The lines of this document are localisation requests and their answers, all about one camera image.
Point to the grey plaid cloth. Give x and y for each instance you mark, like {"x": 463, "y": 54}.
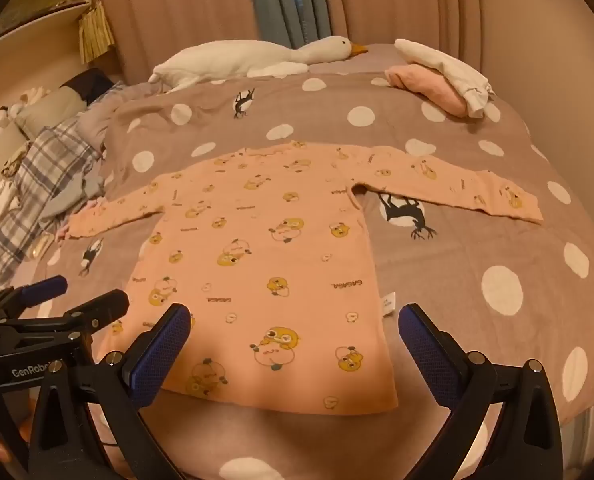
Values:
{"x": 52, "y": 160}

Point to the folded white cloth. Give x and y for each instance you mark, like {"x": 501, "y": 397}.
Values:
{"x": 447, "y": 62}

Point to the grey pillow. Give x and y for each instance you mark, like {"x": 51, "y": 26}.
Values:
{"x": 52, "y": 107}

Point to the pink cartoon print baby shirt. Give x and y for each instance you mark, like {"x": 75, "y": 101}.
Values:
{"x": 277, "y": 260}

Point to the dark cloth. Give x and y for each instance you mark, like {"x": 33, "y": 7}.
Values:
{"x": 94, "y": 85}

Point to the blue curtain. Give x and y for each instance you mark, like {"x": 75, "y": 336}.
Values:
{"x": 292, "y": 0}

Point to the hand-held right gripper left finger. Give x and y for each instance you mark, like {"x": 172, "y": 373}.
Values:
{"x": 162, "y": 347}

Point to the white goose plush toy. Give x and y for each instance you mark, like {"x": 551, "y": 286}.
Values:
{"x": 227, "y": 60}

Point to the mauve white-dotted blanket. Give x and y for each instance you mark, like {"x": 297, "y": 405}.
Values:
{"x": 477, "y": 270}

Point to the pink curtain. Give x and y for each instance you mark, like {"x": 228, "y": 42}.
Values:
{"x": 177, "y": 5}
{"x": 402, "y": 0}

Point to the folded pink cloth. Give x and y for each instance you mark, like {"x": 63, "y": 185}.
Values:
{"x": 427, "y": 86}

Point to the straw tassel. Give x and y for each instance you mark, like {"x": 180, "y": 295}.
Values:
{"x": 96, "y": 35}

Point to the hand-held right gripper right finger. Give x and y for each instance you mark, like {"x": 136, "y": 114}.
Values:
{"x": 424, "y": 350}

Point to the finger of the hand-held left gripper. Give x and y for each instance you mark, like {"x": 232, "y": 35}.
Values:
{"x": 104, "y": 306}
{"x": 42, "y": 288}

